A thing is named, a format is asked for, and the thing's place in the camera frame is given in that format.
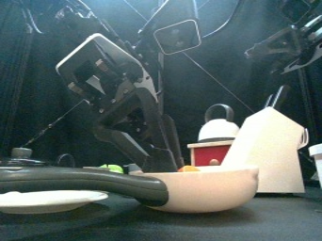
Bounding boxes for white pan black handle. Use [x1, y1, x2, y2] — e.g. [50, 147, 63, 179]
[0, 165, 261, 215]

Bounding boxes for yellow-orange toy food slice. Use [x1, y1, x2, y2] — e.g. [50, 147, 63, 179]
[178, 165, 202, 173]

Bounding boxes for wooden red drawer box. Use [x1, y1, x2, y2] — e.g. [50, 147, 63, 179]
[186, 140, 237, 168]

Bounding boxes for green toy lime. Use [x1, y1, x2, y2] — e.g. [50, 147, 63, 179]
[98, 163, 126, 174]

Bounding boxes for small black round lid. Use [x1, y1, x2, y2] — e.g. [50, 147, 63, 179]
[55, 153, 77, 168]

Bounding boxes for white knife block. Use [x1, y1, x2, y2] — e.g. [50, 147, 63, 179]
[221, 106, 312, 194]

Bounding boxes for white round plate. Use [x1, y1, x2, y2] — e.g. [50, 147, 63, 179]
[0, 189, 110, 216]

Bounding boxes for white cup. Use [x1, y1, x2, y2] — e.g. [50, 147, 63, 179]
[309, 143, 322, 189]

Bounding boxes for black handled block knife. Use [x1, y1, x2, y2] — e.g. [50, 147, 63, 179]
[273, 84, 292, 108]
[264, 93, 276, 109]

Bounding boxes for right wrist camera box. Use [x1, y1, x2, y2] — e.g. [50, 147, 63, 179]
[280, 0, 313, 24]

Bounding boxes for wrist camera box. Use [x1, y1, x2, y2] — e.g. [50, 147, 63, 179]
[153, 19, 203, 56]
[280, 0, 313, 24]

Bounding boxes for white kettle black handle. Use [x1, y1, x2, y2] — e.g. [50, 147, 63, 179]
[197, 103, 242, 144]

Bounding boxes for thin white frame cord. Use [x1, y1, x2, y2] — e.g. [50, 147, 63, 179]
[182, 51, 256, 113]
[23, 100, 87, 149]

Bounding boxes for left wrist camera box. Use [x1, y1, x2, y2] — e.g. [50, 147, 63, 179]
[153, 19, 203, 56]

